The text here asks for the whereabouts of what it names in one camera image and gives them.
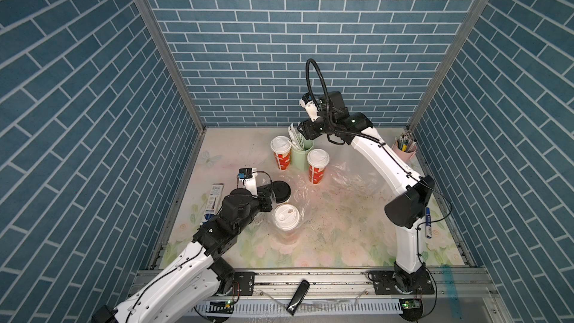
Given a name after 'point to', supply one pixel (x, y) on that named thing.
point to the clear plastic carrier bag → (301, 197)
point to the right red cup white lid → (318, 159)
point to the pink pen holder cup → (405, 146)
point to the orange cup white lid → (286, 230)
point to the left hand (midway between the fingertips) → (279, 188)
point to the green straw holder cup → (300, 157)
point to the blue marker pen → (428, 223)
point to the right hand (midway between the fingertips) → (306, 124)
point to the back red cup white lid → (281, 146)
